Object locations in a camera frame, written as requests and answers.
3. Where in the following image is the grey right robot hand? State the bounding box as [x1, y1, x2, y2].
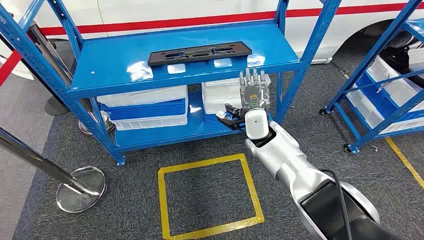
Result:
[238, 67, 272, 112]

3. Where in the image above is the black plastic plate frame part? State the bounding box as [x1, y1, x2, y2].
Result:
[147, 41, 253, 67]

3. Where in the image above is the blue wheeled shelf rack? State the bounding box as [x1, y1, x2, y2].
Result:
[318, 0, 424, 155]

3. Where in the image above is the blue metal shelf rack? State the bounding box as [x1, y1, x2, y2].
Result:
[0, 0, 343, 167]

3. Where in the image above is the black car part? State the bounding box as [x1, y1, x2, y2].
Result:
[380, 34, 424, 80]

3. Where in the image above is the white car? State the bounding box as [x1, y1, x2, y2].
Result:
[0, 0, 424, 81]

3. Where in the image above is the dark grey floor carpet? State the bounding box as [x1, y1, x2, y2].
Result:
[12, 39, 424, 240]

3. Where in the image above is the blue plastic bin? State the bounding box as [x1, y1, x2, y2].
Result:
[356, 71, 406, 120]

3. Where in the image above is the yellow tape square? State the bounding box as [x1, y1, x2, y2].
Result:
[157, 153, 265, 240]

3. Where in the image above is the red barrier belt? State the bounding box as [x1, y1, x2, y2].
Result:
[0, 49, 23, 88]

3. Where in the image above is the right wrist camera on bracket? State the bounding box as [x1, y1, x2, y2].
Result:
[215, 103, 247, 132]

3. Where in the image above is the black stanchion post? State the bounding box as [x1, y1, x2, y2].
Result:
[44, 95, 71, 117]

